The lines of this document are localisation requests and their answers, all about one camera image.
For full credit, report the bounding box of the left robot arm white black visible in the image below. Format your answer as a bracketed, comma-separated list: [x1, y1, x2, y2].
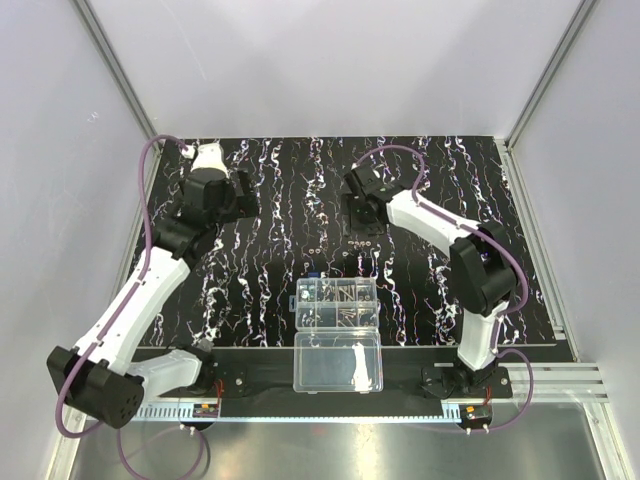
[46, 167, 260, 429]

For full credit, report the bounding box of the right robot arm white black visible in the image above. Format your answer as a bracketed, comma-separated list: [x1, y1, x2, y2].
[341, 166, 526, 391]

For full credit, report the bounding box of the black marbled table mat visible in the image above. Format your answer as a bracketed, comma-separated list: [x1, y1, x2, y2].
[142, 136, 555, 348]

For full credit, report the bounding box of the clear plastic organizer box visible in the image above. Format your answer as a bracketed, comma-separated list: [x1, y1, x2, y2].
[293, 277, 384, 394]

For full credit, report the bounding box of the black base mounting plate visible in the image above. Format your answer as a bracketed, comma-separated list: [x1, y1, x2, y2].
[135, 340, 513, 422]

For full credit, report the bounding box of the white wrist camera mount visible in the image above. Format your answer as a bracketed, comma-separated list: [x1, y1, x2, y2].
[192, 142, 229, 178]

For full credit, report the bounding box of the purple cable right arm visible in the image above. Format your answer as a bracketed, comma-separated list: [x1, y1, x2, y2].
[349, 144, 536, 434]

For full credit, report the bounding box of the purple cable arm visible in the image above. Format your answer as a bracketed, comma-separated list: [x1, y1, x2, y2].
[53, 134, 209, 476]
[349, 144, 536, 434]

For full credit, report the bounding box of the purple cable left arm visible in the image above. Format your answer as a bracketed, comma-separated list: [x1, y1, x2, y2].
[53, 134, 209, 476]

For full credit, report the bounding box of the white slotted cable duct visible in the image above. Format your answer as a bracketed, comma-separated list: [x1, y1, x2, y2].
[132, 402, 461, 424]

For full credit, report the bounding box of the left aluminium frame post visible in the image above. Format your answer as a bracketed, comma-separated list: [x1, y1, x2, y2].
[72, 0, 161, 146]

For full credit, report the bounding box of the aluminium frame post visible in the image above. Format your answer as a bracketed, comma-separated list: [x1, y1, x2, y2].
[72, 0, 161, 146]
[504, 0, 599, 151]

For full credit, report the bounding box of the aluminium rail right side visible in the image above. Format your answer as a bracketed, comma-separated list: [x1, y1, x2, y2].
[434, 362, 611, 404]

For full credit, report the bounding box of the right aluminium frame post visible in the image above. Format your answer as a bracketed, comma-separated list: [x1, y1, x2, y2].
[504, 0, 599, 151]

